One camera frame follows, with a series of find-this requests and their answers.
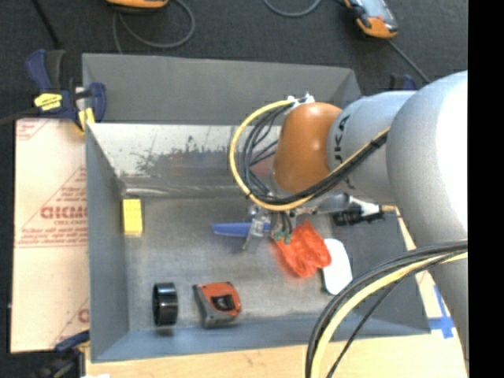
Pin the yellow rectangular block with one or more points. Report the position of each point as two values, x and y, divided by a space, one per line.
132 216

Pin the orange and grey tape measure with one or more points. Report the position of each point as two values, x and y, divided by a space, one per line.
218 303

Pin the orange crumpled net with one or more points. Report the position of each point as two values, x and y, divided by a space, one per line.
305 250

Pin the brown cardboard board, red print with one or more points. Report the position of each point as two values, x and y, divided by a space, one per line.
47 211

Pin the black cylinder on white bracket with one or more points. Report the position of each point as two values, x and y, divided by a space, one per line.
350 216

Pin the blue stick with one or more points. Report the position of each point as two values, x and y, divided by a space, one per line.
230 228

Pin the grey metal bin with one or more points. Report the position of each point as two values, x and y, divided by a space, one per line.
197 262

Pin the white oval object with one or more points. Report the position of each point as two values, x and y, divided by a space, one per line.
338 268

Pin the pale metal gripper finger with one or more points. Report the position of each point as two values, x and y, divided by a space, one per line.
255 238
255 212

